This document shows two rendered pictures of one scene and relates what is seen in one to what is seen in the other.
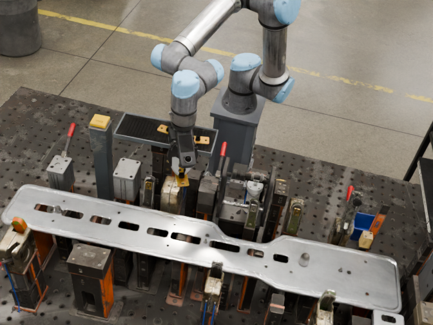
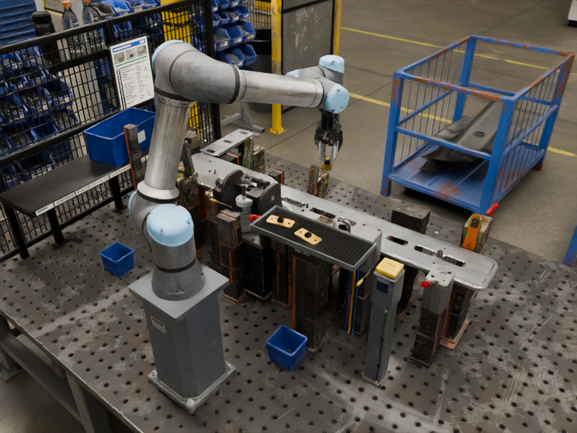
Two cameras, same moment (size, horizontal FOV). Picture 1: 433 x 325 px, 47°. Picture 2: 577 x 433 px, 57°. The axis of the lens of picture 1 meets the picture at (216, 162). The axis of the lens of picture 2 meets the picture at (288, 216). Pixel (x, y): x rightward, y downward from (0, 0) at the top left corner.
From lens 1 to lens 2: 273 cm
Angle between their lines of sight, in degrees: 98
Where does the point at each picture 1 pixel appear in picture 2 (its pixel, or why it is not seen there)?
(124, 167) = (368, 234)
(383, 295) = (200, 158)
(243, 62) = (179, 211)
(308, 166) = (82, 350)
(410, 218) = (51, 267)
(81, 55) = not seen: outside the picture
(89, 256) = (411, 208)
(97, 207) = (398, 250)
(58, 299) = not seen: hidden behind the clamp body
